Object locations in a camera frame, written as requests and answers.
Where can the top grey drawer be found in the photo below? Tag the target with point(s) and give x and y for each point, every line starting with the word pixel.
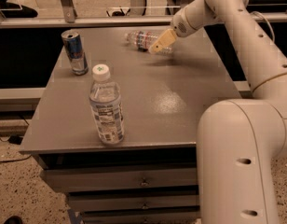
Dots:
pixel 120 177

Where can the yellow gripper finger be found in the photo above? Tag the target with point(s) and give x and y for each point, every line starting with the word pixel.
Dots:
pixel 165 39

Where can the upright clear water bottle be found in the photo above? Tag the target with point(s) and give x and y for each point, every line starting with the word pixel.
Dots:
pixel 105 102

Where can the grey drawer cabinet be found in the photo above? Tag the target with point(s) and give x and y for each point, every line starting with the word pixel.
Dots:
pixel 163 98

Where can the middle grey drawer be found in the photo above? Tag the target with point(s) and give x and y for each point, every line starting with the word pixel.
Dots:
pixel 123 202

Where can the black chair base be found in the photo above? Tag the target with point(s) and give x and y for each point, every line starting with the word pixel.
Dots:
pixel 13 10

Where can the clear water bottle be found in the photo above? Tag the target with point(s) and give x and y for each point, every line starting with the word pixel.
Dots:
pixel 105 102
pixel 142 40

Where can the bottom grey drawer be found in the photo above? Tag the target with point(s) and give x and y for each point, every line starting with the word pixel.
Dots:
pixel 165 216

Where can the black shoe tip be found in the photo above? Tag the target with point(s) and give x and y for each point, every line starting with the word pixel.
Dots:
pixel 13 220

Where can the blue silver energy drink can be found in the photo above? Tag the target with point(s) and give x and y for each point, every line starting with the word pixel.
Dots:
pixel 73 46

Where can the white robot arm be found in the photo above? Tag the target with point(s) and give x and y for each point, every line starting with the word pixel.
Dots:
pixel 237 139

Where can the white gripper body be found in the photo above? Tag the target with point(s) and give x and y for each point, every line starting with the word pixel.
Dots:
pixel 180 24

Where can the grey drawer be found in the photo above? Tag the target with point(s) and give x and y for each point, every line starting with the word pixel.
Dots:
pixel 165 216
pixel 123 202
pixel 120 177

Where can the grey metal frame rail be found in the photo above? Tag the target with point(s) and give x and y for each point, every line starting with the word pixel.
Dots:
pixel 92 13

